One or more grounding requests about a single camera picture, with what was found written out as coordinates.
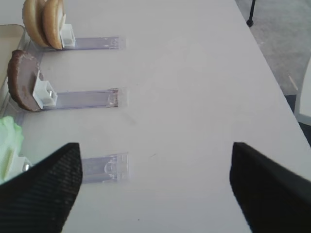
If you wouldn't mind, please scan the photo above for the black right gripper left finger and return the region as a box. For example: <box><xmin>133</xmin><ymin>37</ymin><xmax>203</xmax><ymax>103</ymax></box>
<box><xmin>0</xmin><ymin>143</ymin><xmax>82</xmax><ymax>233</ymax></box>

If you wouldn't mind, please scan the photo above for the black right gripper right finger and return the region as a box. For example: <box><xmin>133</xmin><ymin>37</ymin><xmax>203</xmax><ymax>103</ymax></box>
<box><xmin>229</xmin><ymin>142</ymin><xmax>311</xmax><ymax>233</ymax></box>

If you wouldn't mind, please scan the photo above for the bun half nearer tray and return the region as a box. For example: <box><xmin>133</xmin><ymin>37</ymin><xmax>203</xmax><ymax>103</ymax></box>
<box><xmin>42</xmin><ymin>0</ymin><xmax>65</xmax><ymax>50</ymax></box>

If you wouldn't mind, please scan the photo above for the green lettuce leaf standing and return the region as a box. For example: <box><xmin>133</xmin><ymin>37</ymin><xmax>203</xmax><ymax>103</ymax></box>
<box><xmin>0</xmin><ymin>116</ymin><xmax>24</xmax><ymax>184</ymax></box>

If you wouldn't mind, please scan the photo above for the brown meat patty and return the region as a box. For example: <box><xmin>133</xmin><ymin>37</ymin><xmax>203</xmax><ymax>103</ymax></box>
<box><xmin>7</xmin><ymin>50</ymin><xmax>41</xmax><ymax>112</ymax></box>

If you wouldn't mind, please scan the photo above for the black chair leg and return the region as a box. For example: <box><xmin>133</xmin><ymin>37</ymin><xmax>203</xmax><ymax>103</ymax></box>
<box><xmin>246</xmin><ymin>0</ymin><xmax>256</xmax><ymax>28</ymax></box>

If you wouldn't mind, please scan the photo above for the bun half outer right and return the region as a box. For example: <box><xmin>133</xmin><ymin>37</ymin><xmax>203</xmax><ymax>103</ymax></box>
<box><xmin>22</xmin><ymin>0</ymin><xmax>50</xmax><ymax>47</ymax></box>

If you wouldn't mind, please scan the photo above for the clear holder rail bottom right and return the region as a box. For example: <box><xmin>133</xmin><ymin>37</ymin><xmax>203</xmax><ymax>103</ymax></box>
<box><xmin>14</xmin><ymin>152</ymin><xmax>129</xmax><ymax>184</ymax></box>

